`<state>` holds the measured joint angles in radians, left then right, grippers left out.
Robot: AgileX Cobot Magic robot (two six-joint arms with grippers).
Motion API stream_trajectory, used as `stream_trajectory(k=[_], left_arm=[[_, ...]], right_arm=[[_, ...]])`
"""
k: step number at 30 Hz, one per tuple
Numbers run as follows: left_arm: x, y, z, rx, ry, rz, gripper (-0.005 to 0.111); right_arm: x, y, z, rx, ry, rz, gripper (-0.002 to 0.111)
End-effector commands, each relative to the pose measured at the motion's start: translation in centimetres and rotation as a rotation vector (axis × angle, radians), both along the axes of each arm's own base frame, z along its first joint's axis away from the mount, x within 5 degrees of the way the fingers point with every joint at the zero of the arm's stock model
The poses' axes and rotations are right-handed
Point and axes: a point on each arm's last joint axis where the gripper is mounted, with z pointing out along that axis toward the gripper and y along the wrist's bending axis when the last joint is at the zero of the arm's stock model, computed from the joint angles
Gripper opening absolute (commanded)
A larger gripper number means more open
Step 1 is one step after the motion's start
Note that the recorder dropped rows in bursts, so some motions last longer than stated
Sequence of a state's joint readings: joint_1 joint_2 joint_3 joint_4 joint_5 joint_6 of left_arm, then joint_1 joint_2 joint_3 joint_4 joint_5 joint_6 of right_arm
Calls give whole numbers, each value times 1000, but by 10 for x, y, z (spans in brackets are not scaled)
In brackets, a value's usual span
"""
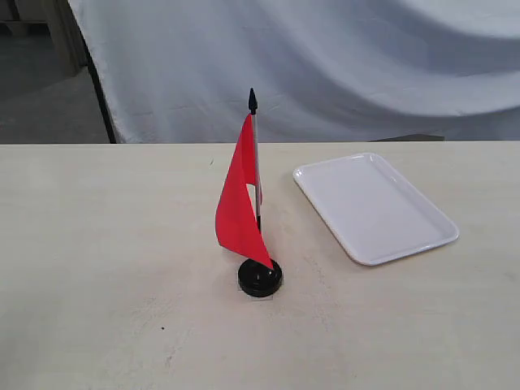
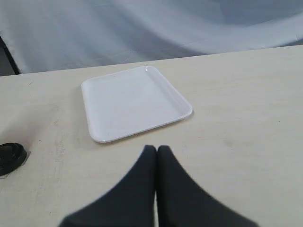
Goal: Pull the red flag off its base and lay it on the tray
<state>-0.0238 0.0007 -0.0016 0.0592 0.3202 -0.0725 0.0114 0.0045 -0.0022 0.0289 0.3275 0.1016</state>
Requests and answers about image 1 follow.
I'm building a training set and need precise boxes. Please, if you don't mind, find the red flag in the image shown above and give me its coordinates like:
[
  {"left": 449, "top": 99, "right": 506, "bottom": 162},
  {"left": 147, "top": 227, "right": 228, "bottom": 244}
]
[{"left": 215, "top": 89, "right": 274, "bottom": 270}]

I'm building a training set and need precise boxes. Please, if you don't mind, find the black round flag base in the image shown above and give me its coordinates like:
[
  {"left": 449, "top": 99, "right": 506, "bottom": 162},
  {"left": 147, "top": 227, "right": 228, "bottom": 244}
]
[{"left": 237, "top": 259, "right": 284, "bottom": 298}]

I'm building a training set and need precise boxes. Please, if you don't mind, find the white rectangular plastic tray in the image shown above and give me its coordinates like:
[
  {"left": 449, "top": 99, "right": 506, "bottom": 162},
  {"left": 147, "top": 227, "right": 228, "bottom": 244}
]
[{"left": 293, "top": 153, "right": 459, "bottom": 267}]

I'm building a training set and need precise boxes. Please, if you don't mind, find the white backdrop cloth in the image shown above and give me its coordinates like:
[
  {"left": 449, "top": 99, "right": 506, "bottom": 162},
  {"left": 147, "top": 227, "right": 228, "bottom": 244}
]
[{"left": 70, "top": 1, "right": 519, "bottom": 143}]

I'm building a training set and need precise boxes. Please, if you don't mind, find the black backdrop frame pole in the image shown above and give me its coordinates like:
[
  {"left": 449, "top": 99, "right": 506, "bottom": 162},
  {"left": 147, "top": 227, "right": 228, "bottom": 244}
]
[{"left": 67, "top": 1, "right": 118, "bottom": 144}]

